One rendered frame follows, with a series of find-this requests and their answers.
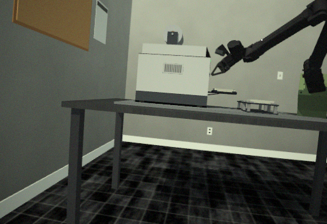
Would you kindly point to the white cylinder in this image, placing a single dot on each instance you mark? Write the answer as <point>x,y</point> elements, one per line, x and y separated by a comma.
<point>176,29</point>

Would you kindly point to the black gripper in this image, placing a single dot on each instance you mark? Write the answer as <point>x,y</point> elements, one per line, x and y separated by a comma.
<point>223,66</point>

